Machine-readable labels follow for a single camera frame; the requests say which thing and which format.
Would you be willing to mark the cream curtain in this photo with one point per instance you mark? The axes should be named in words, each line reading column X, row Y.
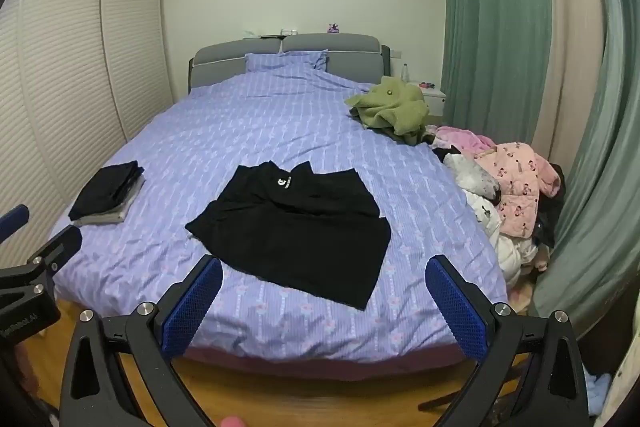
column 575, row 32

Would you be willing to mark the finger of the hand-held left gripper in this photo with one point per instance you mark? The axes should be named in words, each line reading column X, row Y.
column 14, row 219
column 62, row 247

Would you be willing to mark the small white box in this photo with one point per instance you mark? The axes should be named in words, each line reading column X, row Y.
column 289, row 31

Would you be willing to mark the clear plastic bottle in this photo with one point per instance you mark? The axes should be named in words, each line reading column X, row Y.
column 405, row 73

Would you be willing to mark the folded black clothes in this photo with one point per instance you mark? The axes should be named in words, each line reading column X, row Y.
column 107, row 187

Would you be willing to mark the small purple toy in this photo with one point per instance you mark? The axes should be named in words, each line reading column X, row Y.
column 334, row 28

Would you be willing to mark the white nightstand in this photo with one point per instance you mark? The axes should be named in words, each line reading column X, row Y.
column 432, row 99

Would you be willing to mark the light blue cloth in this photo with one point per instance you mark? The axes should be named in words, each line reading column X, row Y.
column 597, row 394

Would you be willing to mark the green knit sweater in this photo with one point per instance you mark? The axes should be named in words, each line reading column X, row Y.
column 392, row 107

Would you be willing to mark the black garment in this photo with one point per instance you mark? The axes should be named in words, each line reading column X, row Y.
column 445, row 153

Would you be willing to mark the pink printed quilted jacket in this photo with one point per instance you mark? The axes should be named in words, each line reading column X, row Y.
column 517, row 187

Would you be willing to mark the white louvered wardrobe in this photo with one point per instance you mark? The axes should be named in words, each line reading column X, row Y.
column 65, row 82

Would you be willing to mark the grey upholstered bed headboard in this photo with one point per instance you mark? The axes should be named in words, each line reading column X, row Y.
column 220, row 57

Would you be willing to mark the white grey fluffy garment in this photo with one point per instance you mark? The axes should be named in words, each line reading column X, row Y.
column 472, row 177

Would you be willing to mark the purple patterned pillow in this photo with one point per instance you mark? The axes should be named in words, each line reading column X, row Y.
column 285, row 61

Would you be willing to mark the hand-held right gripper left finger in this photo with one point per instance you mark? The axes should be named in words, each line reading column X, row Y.
column 192, row 302

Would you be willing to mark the pink fleece garment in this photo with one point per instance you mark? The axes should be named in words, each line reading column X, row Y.
column 462, row 139

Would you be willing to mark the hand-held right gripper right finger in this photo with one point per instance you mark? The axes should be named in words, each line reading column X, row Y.
column 457, row 307

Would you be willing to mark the bed with purple duvet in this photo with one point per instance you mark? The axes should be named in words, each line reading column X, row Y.
column 200, row 132

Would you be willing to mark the white clothing pile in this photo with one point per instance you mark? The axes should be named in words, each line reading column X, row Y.
column 510, row 252

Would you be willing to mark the black pants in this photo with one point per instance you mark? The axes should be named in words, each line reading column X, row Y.
column 300, row 227

